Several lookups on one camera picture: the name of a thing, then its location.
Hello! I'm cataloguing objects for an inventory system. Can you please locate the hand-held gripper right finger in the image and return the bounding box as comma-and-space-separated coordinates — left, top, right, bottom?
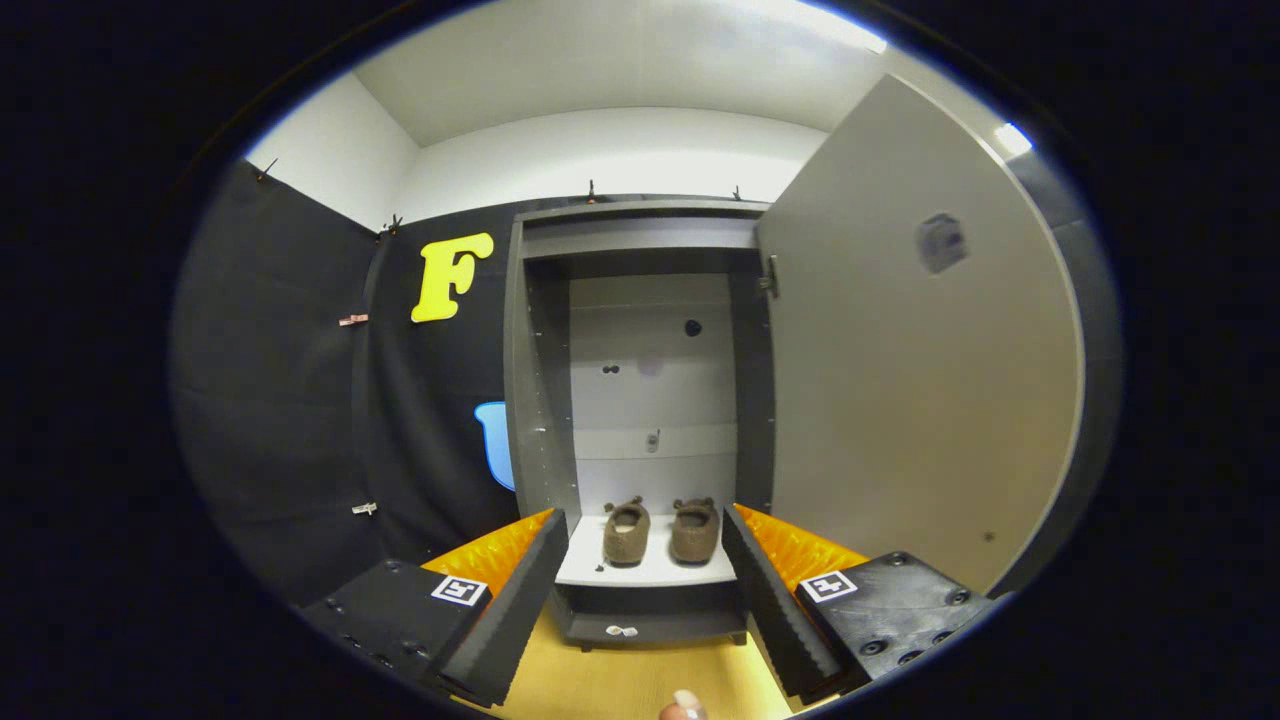
722, 503, 1001, 703

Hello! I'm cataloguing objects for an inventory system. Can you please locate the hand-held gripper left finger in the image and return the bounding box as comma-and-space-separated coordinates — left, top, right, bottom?
300, 507, 571, 709

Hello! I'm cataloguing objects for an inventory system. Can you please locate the brown fuzzy shoe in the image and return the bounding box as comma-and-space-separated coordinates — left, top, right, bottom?
670, 497, 721, 565
602, 496, 652, 568

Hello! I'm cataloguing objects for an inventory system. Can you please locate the dark grey shoe cabinet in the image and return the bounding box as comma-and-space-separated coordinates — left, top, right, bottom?
503, 198, 779, 653

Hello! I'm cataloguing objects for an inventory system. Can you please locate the long ceiling light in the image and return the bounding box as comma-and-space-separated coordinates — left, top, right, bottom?
740, 0, 889, 53

